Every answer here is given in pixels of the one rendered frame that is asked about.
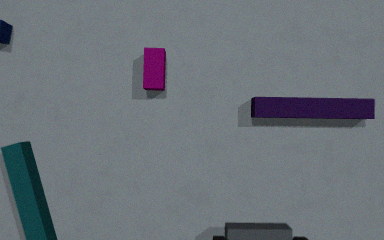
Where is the grey rod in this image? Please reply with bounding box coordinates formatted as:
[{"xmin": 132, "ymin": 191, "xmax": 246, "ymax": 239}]
[{"xmin": 225, "ymin": 222, "xmax": 292, "ymax": 240}]

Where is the magenta block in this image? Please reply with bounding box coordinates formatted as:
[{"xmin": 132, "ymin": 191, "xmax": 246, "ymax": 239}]
[{"xmin": 143, "ymin": 48, "xmax": 166, "ymax": 91}]

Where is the dark purple rectangular bar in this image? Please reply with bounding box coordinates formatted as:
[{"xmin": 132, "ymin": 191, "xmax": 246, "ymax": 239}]
[{"xmin": 251, "ymin": 97, "xmax": 375, "ymax": 119}]

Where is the small dark blue cube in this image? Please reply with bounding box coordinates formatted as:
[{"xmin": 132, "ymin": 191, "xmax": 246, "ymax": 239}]
[{"xmin": 0, "ymin": 20, "xmax": 13, "ymax": 44}]

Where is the turquoise rod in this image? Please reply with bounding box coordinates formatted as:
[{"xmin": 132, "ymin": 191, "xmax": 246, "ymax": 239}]
[{"xmin": 1, "ymin": 141, "xmax": 57, "ymax": 240}]

